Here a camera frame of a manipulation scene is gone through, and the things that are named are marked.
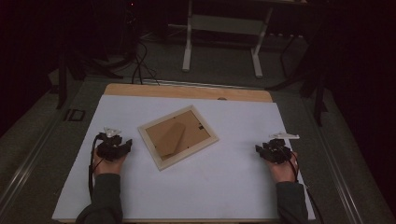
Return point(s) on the black rectangular floor bracket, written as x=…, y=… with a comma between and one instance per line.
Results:
x=70, y=115

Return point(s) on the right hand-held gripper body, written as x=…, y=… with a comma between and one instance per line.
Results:
x=278, y=154

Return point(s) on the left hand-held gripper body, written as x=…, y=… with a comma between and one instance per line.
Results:
x=109, y=151

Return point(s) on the black metal stand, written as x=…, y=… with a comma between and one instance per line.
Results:
x=319, y=99
x=62, y=81

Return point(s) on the person's right hand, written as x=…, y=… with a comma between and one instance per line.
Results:
x=285, y=172

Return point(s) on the person's left hand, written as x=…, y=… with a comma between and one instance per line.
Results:
x=109, y=168

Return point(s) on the white table mat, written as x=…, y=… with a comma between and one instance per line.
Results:
x=202, y=189

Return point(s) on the wooden picture frame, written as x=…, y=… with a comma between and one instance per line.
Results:
x=177, y=137

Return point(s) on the white metal table frame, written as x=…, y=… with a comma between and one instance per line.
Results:
x=187, y=46

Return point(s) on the metal floor rail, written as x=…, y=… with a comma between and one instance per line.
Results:
x=334, y=165
x=28, y=168
x=202, y=84

